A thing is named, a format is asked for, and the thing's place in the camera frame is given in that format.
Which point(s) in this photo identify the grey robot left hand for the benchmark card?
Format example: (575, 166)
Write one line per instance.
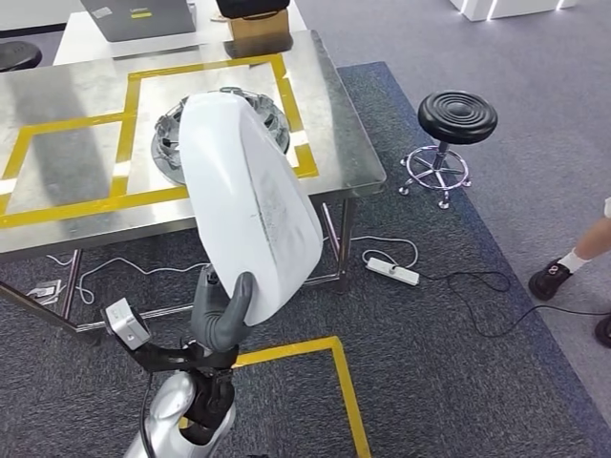
(214, 322)

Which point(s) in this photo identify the white curved plastic part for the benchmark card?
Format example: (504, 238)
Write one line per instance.
(239, 189)

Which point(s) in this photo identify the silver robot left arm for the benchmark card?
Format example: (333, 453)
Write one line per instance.
(167, 411)

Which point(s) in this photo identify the steel workbench table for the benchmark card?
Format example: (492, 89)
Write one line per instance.
(72, 95)

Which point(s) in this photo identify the grey wheel hubcap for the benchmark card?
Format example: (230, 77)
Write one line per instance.
(167, 145)

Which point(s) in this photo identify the floor socket plate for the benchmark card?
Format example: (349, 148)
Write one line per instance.
(43, 292)

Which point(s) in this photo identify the white power strip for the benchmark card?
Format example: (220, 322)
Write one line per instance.
(391, 272)

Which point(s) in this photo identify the brown cardboard box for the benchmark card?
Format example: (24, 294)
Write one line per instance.
(257, 26)

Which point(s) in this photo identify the grey laptop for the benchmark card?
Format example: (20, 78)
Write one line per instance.
(143, 22)

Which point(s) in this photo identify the black carry case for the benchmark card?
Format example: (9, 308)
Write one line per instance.
(253, 7)

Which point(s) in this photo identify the white desk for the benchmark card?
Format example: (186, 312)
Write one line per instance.
(86, 44)

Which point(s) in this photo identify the black round stool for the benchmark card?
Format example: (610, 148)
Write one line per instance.
(19, 55)
(458, 117)

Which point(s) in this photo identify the person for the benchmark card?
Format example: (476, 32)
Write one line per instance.
(549, 278)

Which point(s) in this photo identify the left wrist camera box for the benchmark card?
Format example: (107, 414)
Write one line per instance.
(124, 322)

